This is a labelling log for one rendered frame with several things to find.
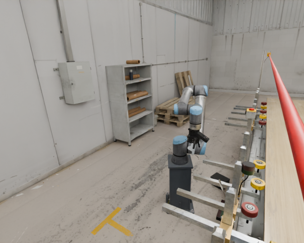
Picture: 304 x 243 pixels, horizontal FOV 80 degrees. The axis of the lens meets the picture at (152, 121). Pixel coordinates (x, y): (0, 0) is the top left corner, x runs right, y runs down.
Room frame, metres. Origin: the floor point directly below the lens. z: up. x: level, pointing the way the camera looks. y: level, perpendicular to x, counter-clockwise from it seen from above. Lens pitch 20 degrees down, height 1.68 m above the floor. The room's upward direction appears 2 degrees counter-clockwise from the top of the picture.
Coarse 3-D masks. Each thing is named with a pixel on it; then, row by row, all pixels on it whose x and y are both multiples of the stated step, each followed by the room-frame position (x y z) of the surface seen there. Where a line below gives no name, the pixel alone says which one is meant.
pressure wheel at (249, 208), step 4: (244, 204) 0.77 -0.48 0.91; (248, 204) 0.77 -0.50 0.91; (252, 204) 0.77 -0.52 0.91; (244, 208) 0.75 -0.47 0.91; (248, 208) 0.75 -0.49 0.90; (252, 208) 0.75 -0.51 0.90; (256, 208) 0.74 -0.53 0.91; (244, 212) 0.74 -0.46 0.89; (248, 212) 0.72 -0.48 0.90; (252, 212) 0.72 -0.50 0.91; (256, 212) 0.72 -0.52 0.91; (248, 216) 0.72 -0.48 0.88; (252, 216) 0.71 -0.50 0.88; (256, 216) 0.72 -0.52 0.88; (248, 220) 0.75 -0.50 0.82
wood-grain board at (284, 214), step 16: (272, 112) 2.35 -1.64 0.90; (272, 128) 1.81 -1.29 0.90; (272, 144) 1.45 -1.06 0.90; (288, 144) 1.44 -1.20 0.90; (272, 160) 1.20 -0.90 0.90; (288, 160) 1.19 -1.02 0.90; (272, 176) 1.00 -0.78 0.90; (288, 176) 1.00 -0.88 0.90; (272, 192) 0.86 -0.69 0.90; (288, 192) 0.85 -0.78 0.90; (272, 208) 0.74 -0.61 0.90; (288, 208) 0.74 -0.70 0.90; (272, 224) 0.65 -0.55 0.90; (288, 224) 0.65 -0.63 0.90; (272, 240) 0.57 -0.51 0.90; (288, 240) 0.57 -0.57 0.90
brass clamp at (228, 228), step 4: (232, 220) 0.62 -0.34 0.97; (220, 224) 0.60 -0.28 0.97; (224, 224) 0.60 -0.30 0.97; (232, 224) 0.60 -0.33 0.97; (224, 228) 0.58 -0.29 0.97; (228, 228) 0.58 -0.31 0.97; (232, 228) 0.59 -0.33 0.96; (228, 232) 0.56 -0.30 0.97; (228, 236) 0.54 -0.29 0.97; (228, 240) 0.53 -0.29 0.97
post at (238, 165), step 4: (236, 164) 0.82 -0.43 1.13; (240, 164) 0.81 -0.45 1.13; (236, 168) 0.82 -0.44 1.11; (240, 168) 0.81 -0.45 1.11; (236, 172) 0.82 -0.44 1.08; (240, 172) 0.81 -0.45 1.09; (236, 176) 0.82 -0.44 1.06; (236, 180) 0.82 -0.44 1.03; (232, 184) 0.83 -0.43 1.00; (236, 184) 0.81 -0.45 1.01; (236, 188) 0.81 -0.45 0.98; (236, 192) 0.81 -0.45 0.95; (236, 196) 0.81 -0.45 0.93; (236, 200) 0.81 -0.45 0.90
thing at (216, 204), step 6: (180, 192) 0.94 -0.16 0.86; (186, 192) 0.94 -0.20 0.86; (192, 192) 0.93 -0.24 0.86; (192, 198) 0.90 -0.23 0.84; (198, 198) 0.88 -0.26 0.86; (204, 198) 0.88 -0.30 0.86; (210, 204) 0.84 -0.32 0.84; (216, 204) 0.83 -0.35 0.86; (222, 204) 0.82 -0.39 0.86; (222, 210) 0.81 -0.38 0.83; (240, 210) 0.78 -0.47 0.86; (240, 216) 0.76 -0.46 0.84; (246, 216) 0.74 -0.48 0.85
